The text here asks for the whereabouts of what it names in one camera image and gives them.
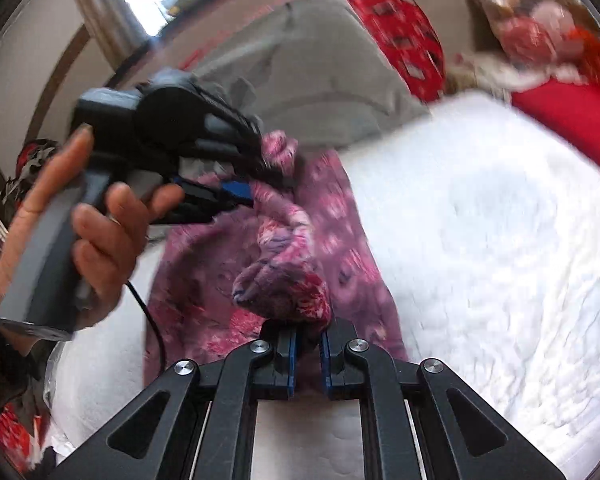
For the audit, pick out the red patterned cloth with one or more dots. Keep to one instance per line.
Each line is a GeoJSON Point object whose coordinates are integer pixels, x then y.
{"type": "Point", "coordinates": [15, 435]}
{"type": "Point", "coordinates": [30, 165]}

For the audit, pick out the grey cloth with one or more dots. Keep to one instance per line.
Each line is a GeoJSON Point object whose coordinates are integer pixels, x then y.
{"type": "Point", "coordinates": [320, 75]}

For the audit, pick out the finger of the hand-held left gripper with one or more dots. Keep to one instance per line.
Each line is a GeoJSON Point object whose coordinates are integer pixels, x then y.
{"type": "Point", "coordinates": [215, 197]}
{"type": "Point", "coordinates": [245, 140]}

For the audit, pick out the clear bag of clothes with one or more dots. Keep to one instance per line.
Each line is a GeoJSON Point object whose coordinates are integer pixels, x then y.
{"type": "Point", "coordinates": [520, 20]}

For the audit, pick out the pink floral small garment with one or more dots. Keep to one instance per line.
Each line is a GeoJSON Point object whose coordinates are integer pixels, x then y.
{"type": "Point", "coordinates": [280, 270]}

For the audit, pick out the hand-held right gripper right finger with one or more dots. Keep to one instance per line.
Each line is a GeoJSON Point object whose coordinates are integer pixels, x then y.
{"type": "Point", "coordinates": [325, 360]}

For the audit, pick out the white quilted mattress pad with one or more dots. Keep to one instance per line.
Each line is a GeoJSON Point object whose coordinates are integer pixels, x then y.
{"type": "Point", "coordinates": [480, 235]}

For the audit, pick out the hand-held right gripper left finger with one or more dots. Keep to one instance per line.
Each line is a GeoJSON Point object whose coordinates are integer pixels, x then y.
{"type": "Point", "coordinates": [291, 355]}

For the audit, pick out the person's left hand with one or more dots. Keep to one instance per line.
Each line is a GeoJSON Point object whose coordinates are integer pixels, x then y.
{"type": "Point", "coordinates": [110, 240]}

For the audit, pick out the white printed cloth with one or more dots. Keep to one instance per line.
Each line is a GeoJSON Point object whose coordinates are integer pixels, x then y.
{"type": "Point", "coordinates": [480, 72]}

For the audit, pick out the red printed blanket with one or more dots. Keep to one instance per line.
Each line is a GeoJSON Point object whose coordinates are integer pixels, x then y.
{"type": "Point", "coordinates": [395, 25]}

